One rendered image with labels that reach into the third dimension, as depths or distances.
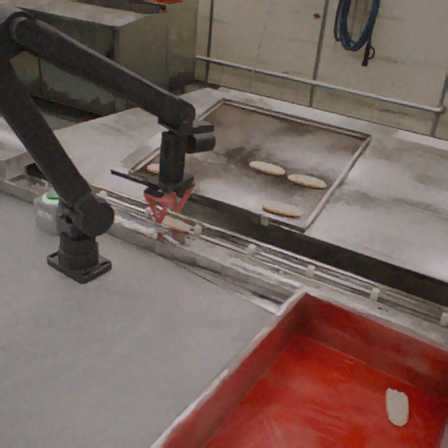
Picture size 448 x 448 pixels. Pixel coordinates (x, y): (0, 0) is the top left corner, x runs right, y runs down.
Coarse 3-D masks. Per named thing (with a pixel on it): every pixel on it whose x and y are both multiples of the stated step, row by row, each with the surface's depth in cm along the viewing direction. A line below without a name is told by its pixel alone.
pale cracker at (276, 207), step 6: (264, 204) 130; (270, 204) 130; (276, 204) 130; (282, 204) 130; (270, 210) 129; (276, 210) 128; (282, 210) 128; (288, 210) 128; (294, 210) 128; (300, 210) 129; (294, 216) 127
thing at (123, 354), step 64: (0, 192) 141; (0, 256) 116; (128, 256) 120; (0, 320) 98; (64, 320) 100; (128, 320) 102; (192, 320) 103; (256, 320) 105; (0, 384) 85; (64, 384) 87; (128, 384) 88; (192, 384) 89
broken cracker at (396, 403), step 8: (392, 392) 90; (400, 392) 90; (392, 400) 88; (400, 400) 88; (392, 408) 87; (400, 408) 87; (408, 408) 88; (392, 416) 86; (400, 416) 86; (400, 424) 85
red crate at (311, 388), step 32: (288, 352) 97; (320, 352) 98; (256, 384) 90; (288, 384) 91; (320, 384) 91; (352, 384) 92; (384, 384) 92; (256, 416) 84; (288, 416) 85; (320, 416) 85; (352, 416) 86; (384, 416) 86; (416, 416) 87
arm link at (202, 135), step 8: (184, 112) 112; (192, 112) 113; (160, 120) 118; (184, 120) 112; (192, 120) 114; (200, 120) 122; (168, 128) 115; (176, 128) 115; (184, 128) 113; (192, 128) 116; (200, 128) 119; (208, 128) 121; (200, 136) 120; (208, 136) 121; (200, 144) 120; (208, 144) 121; (192, 152) 121; (200, 152) 122
